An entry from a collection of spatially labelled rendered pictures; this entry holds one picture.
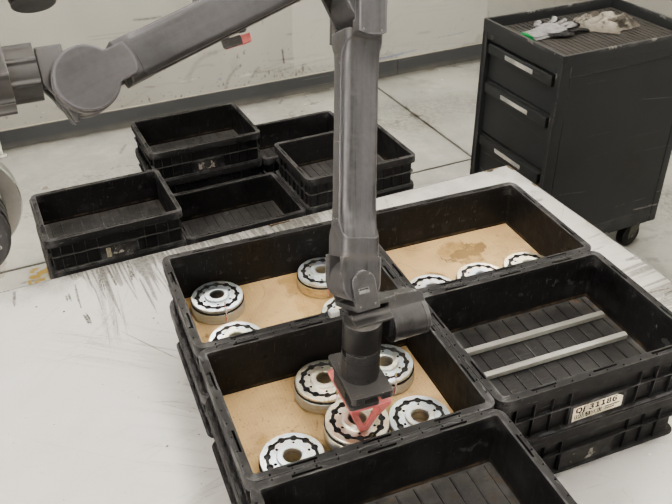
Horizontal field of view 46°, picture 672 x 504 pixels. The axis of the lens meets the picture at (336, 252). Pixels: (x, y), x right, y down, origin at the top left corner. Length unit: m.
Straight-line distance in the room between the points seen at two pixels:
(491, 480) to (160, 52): 0.79
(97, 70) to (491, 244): 1.05
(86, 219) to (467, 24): 3.14
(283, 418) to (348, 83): 0.57
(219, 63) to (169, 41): 3.44
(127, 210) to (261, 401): 1.38
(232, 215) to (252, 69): 1.90
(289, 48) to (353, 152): 3.52
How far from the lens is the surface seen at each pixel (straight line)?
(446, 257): 1.72
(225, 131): 3.10
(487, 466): 1.30
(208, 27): 1.04
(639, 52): 2.92
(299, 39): 4.60
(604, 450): 1.51
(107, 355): 1.73
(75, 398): 1.65
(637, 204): 3.29
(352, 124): 1.09
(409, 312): 1.13
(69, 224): 2.62
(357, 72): 1.10
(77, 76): 0.98
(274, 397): 1.39
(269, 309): 1.57
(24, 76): 1.00
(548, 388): 1.29
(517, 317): 1.58
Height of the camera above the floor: 1.79
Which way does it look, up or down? 34 degrees down
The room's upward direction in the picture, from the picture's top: 1 degrees counter-clockwise
